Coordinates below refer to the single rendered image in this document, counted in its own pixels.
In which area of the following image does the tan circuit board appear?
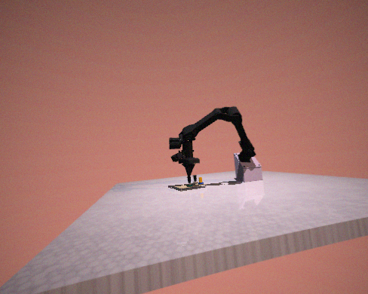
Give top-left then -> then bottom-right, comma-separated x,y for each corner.
174,175 -> 206,191

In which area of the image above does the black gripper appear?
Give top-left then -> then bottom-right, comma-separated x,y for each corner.
179,149 -> 200,176

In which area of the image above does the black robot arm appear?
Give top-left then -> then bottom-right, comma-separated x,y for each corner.
169,106 -> 256,162

